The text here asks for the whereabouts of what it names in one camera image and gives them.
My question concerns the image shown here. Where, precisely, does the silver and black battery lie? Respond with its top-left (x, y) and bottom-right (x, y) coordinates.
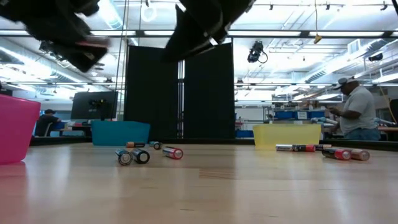
top-left (75, 35), bottom-right (112, 48)

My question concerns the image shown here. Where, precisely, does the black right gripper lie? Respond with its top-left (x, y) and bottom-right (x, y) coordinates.
top-left (162, 0), bottom-right (256, 62)

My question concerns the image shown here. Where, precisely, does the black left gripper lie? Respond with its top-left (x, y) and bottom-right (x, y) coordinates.
top-left (18, 0), bottom-right (109, 74)

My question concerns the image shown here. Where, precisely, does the red translucent plastic bin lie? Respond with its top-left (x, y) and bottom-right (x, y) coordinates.
top-left (0, 94), bottom-right (42, 166)

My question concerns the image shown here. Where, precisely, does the red black Energizer MAX battery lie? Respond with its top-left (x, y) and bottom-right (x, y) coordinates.
top-left (162, 146), bottom-right (184, 161)
top-left (321, 147), bottom-right (353, 161)
top-left (292, 144), bottom-right (317, 152)

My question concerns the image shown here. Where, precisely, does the seated person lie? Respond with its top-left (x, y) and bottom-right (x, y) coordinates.
top-left (34, 108), bottom-right (62, 138)

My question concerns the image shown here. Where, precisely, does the yellow hanging cord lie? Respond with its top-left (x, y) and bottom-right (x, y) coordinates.
top-left (313, 0), bottom-right (323, 45)

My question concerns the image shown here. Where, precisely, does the blue plastic bin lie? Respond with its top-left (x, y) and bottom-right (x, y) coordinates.
top-left (91, 120), bottom-right (151, 147)

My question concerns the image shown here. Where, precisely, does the blue crate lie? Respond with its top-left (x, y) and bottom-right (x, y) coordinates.
top-left (235, 129), bottom-right (254, 139)

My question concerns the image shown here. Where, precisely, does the black aluminium table frame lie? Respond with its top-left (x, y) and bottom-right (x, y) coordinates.
top-left (0, 29), bottom-right (398, 152)

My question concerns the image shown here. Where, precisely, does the black folding partition screen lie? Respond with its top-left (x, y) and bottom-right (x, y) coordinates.
top-left (123, 42), bottom-right (236, 140)

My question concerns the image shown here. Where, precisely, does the yellow translucent plastic bin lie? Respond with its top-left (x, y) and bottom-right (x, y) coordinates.
top-left (252, 123), bottom-right (322, 151)

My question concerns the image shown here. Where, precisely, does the standing person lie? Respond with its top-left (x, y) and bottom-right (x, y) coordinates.
top-left (327, 75), bottom-right (382, 141)

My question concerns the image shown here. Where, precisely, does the black hanging camera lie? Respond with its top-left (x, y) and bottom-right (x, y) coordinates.
top-left (246, 40), bottom-right (269, 65)

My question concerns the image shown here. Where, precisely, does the black monitor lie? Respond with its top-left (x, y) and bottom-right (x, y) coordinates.
top-left (70, 90), bottom-right (119, 121)

